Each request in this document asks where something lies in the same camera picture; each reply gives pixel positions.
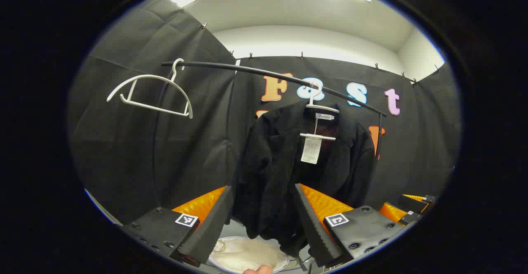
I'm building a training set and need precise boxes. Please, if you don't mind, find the white plastic hanger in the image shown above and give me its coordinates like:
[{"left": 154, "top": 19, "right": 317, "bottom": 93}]
[{"left": 106, "top": 58, "right": 193, "bottom": 120}]

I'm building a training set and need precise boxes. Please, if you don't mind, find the black backdrop cloth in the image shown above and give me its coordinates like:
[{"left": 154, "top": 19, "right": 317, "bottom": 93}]
[{"left": 68, "top": 0, "right": 462, "bottom": 225}]

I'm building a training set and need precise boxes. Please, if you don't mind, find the white laundry hamper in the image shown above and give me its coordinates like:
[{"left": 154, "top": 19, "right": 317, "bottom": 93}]
[{"left": 207, "top": 236, "right": 290, "bottom": 274}]

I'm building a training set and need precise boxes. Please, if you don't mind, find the black knit jacket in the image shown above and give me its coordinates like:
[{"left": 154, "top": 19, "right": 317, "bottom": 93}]
[{"left": 233, "top": 101, "right": 377, "bottom": 258}]

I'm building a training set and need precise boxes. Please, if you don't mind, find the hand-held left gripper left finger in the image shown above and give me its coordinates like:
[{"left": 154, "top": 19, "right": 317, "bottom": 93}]
[{"left": 122, "top": 185, "right": 235, "bottom": 268}]

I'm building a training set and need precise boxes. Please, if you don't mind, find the black clothes rack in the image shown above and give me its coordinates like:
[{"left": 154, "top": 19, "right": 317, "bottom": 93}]
[{"left": 152, "top": 61, "right": 388, "bottom": 208}]

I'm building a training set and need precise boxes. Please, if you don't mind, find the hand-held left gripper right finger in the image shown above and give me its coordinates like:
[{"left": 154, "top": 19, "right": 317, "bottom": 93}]
[{"left": 294, "top": 182, "right": 409, "bottom": 268}]

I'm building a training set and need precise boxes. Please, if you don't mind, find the white paper tag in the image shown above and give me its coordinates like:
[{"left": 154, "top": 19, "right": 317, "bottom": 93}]
[{"left": 300, "top": 137, "right": 322, "bottom": 165}]

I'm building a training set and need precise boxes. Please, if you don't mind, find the white hanger with paper tag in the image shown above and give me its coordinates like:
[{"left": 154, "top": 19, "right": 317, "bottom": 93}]
[{"left": 299, "top": 82, "right": 341, "bottom": 141}]

